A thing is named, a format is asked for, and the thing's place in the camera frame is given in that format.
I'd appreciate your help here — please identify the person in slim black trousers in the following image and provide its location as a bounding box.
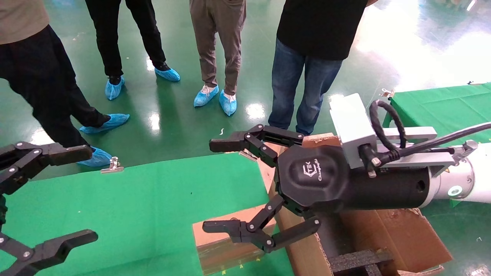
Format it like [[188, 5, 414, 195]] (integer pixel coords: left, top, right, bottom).
[[84, 0, 171, 85]]

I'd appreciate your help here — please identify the large green table cloth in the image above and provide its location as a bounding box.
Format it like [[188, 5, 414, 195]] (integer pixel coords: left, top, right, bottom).
[[0, 153, 294, 276]]

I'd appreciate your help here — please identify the person in brown trousers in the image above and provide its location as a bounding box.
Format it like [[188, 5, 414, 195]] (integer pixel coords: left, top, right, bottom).
[[189, 0, 247, 96]]

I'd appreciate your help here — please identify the small brown cardboard box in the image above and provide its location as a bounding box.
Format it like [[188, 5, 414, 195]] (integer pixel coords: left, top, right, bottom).
[[193, 204, 284, 276]]

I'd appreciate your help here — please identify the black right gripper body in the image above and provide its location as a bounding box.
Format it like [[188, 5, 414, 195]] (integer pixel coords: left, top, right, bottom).
[[277, 145, 431, 213]]

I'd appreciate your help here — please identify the grey metal camera bracket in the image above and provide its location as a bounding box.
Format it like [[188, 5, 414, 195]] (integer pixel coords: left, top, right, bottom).
[[378, 126, 465, 177]]

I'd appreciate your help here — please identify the large open cardboard carton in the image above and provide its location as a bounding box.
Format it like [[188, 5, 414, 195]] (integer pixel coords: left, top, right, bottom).
[[265, 133, 453, 276]]

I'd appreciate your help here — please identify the blue shoe cover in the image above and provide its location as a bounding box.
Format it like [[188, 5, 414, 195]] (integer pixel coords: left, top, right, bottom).
[[105, 76, 125, 101], [77, 147, 112, 167], [193, 85, 219, 107], [155, 66, 181, 82], [79, 113, 130, 135], [219, 90, 237, 117]]

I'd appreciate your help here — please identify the person in tan shirt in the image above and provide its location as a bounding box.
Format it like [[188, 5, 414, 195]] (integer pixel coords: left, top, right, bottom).
[[0, 0, 112, 152]]

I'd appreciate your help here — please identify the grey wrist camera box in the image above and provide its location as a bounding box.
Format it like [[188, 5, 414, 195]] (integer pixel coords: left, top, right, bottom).
[[329, 93, 378, 169]]

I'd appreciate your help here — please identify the black foam bar insert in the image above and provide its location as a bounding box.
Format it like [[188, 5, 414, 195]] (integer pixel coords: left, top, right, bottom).
[[329, 248, 394, 276]]

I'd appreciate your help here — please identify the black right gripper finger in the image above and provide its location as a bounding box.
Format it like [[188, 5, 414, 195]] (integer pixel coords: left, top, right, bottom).
[[202, 195, 321, 253], [209, 125, 303, 167]]

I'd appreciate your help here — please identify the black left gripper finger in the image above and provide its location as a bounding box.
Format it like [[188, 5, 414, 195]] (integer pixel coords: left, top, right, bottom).
[[0, 229, 98, 276], [0, 142, 93, 196]]

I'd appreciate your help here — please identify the person in blue jeans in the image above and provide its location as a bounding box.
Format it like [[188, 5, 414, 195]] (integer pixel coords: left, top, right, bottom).
[[268, 0, 378, 135]]

